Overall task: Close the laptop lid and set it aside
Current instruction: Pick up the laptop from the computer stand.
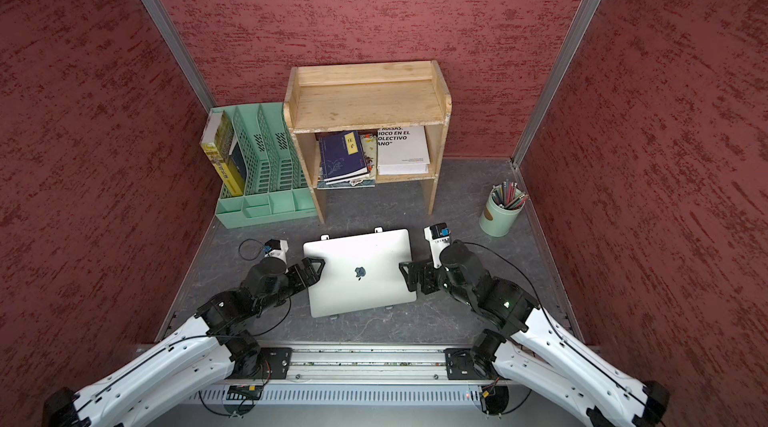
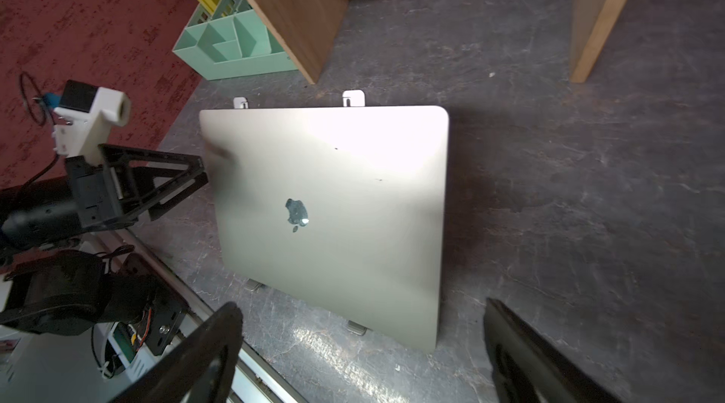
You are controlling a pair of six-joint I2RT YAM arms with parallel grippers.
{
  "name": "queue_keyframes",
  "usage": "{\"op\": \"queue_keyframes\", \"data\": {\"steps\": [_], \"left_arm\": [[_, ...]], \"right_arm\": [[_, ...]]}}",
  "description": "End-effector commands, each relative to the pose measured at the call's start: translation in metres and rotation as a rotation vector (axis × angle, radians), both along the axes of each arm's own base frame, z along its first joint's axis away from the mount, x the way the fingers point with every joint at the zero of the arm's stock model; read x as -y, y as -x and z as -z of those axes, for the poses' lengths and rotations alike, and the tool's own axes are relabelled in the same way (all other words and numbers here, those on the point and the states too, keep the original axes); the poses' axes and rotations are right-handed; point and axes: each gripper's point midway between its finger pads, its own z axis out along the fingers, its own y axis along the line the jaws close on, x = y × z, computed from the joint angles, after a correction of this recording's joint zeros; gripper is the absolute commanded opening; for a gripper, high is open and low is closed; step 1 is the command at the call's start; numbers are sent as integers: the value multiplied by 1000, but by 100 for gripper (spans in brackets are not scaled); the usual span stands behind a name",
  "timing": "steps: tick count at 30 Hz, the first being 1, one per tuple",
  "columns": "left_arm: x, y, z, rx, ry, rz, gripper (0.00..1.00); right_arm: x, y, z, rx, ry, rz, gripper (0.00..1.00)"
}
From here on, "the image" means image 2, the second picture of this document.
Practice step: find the mint green file organizer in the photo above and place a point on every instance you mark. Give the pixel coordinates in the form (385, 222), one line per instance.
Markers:
(232, 41)

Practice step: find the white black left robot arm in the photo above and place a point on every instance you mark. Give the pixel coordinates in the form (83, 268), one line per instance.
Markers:
(71, 291)

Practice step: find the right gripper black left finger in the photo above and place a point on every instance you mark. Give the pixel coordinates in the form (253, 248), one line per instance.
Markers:
(201, 369)

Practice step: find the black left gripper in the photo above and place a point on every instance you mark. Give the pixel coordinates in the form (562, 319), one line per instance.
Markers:
(129, 182)

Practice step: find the silver laptop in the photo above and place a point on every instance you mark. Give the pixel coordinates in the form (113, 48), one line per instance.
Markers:
(342, 208)

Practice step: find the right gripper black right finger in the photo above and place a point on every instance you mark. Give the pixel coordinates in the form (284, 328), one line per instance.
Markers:
(527, 368)

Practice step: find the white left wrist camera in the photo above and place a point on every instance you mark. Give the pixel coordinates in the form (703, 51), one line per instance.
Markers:
(89, 113)

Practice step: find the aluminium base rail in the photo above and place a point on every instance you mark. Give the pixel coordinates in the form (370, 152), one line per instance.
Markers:
(254, 380)

